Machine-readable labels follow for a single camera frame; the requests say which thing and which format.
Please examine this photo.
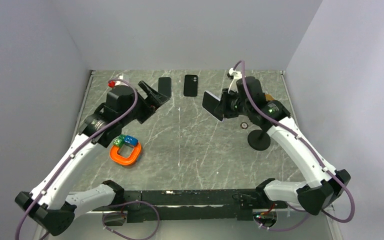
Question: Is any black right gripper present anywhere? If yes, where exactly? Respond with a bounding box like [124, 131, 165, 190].
[215, 87, 252, 119]

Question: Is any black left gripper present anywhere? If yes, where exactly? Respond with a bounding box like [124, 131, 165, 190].
[119, 81, 169, 127]

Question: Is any blue phone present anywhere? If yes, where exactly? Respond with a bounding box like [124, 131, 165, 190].
[157, 76, 172, 98]

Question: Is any black phone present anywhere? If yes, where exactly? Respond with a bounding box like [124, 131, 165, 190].
[201, 90, 224, 122]

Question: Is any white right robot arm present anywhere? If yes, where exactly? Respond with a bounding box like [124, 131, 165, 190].
[216, 75, 351, 216]

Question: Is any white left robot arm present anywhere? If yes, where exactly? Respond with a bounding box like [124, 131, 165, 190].
[15, 79, 169, 236]

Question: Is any round poker chip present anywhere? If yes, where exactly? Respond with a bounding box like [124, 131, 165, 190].
[240, 122, 249, 129]

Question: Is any black microphone stand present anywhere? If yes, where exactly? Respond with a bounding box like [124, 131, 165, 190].
[247, 127, 271, 151]

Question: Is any blue toy brick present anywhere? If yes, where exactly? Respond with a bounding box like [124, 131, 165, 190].
[123, 135, 139, 148]

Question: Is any green toy brick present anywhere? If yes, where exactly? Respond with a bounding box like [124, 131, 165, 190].
[112, 134, 126, 148]

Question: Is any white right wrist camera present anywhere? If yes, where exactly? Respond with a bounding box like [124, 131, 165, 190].
[227, 67, 243, 92]

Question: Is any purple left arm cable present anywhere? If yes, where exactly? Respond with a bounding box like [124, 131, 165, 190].
[14, 77, 161, 240]

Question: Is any orange ring toy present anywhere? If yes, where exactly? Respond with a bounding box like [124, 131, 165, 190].
[109, 142, 143, 167]

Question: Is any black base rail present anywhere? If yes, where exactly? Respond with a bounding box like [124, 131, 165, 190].
[96, 188, 287, 223]

